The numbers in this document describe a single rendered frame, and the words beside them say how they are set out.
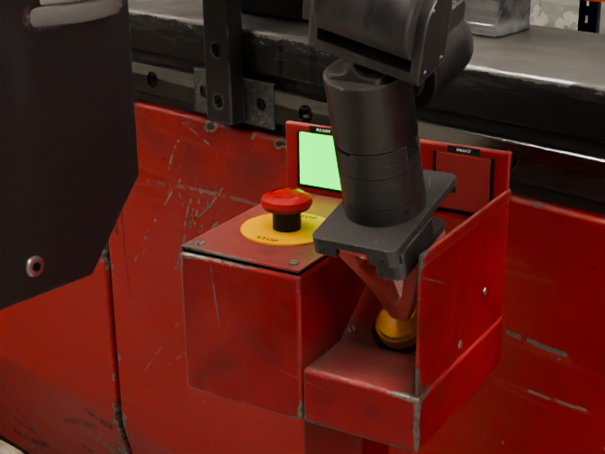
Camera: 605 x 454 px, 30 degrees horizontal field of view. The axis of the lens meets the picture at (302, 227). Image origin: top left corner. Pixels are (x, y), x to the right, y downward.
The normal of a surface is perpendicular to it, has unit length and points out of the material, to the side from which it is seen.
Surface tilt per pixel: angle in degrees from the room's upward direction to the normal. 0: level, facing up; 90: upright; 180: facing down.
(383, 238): 16
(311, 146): 90
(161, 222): 90
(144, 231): 90
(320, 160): 90
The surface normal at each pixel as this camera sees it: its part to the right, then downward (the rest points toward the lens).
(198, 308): -0.51, 0.30
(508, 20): 0.72, 0.23
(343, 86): -0.16, -0.83
